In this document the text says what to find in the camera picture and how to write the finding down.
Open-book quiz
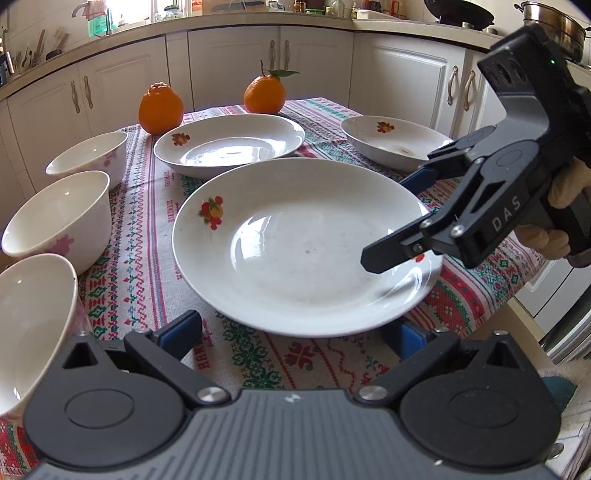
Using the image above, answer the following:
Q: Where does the white pink-flower bowl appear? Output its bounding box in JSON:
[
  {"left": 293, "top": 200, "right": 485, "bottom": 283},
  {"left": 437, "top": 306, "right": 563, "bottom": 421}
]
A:
[
  {"left": 45, "top": 131, "right": 129, "bottom": 191},
  {"left": 0, "top": 254, "right": 80, "bottom": 416},
  {"left": 1, "top": 170, "right": 112, "bottom": 277}
]

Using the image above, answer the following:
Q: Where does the beige kitchen countertop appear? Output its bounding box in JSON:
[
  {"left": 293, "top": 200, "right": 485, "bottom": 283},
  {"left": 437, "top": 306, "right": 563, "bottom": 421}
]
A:
[{"left": 0, "top": 7, "right": 591, "bottom": 100}]

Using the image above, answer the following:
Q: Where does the steel cooking pot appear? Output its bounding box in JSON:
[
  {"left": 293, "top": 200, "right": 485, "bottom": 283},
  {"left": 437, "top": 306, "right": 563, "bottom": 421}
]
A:
[{"left": 514, "top": 1, "right": 588, "bottom": 64}]

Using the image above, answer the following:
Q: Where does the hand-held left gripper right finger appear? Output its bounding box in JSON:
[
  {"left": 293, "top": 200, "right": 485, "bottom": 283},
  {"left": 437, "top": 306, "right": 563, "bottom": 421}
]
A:
[{"left": 356, "top": 322, "right": 526, "bottom": 408}]

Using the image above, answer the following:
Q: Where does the white fluffy cloth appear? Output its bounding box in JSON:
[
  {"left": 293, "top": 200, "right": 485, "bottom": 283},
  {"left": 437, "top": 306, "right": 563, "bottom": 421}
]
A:
[{"left": 542, "top": 360, "right": 591, "bottom": 480}]

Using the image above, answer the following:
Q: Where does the patterned red green tablecloth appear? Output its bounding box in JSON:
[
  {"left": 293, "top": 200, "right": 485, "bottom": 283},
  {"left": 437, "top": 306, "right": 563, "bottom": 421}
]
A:
[{"left": 0, "top": 97, "right": 549, "bottom": 469}]

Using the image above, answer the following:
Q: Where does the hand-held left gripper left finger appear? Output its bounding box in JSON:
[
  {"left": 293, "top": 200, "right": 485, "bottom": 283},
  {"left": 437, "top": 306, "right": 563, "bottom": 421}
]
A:
[{"left": 62, "top": 310, "right": 232, "bottom": 408}]

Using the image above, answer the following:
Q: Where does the orange without leaf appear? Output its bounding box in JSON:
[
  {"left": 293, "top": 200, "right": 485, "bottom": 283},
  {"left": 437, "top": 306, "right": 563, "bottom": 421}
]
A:
[{"left": 139, "top": 82, "right": 184, "bottom": 136}]

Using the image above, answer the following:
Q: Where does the kitchen utensil rack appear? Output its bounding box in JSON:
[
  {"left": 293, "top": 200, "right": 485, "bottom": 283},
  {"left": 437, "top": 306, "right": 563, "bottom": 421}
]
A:
[{"left": 9, "top": 28, "right": 70, "bottom": 75}]

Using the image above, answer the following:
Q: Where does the white fruit-print plate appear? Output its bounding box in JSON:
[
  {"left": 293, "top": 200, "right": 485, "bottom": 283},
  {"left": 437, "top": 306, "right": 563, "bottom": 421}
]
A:
[
  {"left": 153, "top": 114, "right": 306, "bottom": 180},
  {"left": 172, "top": 158, "right": 444, "bottom": 338},
  {"left": 341, "top": 115, "right": 455, "bottom": 174}
]

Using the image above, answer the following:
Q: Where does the black wok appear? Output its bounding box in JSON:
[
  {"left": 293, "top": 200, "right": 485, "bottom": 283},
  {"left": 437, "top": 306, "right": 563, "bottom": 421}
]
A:
[{"left": 424, "top": 0, "right": 496, "bottom": 26}]

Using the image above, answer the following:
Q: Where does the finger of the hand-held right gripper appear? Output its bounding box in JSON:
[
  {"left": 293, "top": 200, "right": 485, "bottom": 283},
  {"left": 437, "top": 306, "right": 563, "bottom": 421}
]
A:
[
  {"left": 361, "top": 203, "right": 467, "bottom": 273},
  {"left": 401, "top": 129, "right": 497, "bottom": 192}
]

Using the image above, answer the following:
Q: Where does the orange with green leaf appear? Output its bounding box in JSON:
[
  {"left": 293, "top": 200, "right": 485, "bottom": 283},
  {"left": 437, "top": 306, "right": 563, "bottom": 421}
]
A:
[{"left": 243, "top": 60, "right": 301, "bottom": 114}]

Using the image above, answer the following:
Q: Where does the person's right hand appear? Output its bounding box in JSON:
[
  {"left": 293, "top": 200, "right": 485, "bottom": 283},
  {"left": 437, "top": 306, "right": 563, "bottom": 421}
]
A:
[{"left": 515, "top": 158, "right": 591, "bottom": 260}]

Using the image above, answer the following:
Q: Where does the green dish soap bottle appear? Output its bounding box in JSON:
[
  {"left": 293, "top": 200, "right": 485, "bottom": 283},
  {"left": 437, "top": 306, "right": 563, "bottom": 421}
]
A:
[{"left": 89, "top": 7, "right": 118, "bottom": 34}]

